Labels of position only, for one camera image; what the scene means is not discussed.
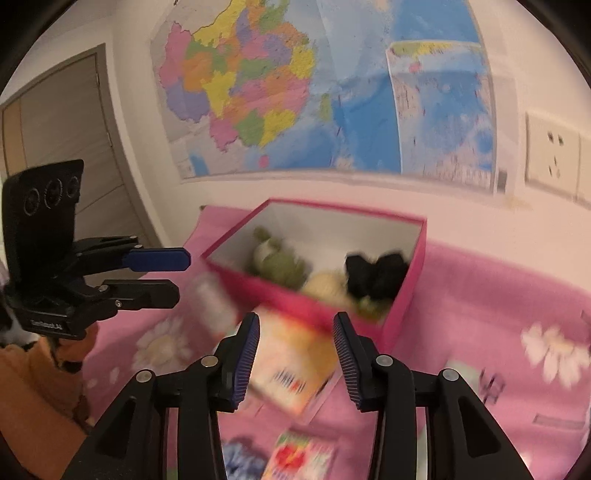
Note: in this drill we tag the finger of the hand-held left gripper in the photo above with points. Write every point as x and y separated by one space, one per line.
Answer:
143 294
157 260

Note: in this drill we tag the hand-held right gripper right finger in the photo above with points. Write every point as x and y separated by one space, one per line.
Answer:
346 364

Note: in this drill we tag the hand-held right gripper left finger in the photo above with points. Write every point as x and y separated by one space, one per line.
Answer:
244 364

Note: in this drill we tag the pink cardboard box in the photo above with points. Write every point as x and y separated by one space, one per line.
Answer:
286 300

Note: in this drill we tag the beige fluffy scrunchie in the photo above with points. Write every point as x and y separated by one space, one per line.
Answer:
323 284

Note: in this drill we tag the black scrunchie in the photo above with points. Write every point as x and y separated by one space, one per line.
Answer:
374 277

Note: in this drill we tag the blue gingham scrunchie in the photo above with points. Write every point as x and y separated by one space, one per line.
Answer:
242 461

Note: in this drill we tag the green plush toy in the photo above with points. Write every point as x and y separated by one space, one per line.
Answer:
281 267

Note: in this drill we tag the person's left forearm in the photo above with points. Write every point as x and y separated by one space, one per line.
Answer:
37 392

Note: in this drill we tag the large pastel tissue pack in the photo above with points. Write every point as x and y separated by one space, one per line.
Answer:
291 364

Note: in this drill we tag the white pump bottle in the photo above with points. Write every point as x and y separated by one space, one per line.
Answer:
212 300

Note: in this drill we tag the grey door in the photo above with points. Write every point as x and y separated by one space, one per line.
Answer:
92 152

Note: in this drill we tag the colourful printed packet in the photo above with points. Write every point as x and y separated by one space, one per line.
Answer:
298 459

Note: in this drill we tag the pink printed blanket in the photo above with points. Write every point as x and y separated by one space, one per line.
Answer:
485 300

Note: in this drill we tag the colourful wall map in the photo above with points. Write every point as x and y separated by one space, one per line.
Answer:
277 92

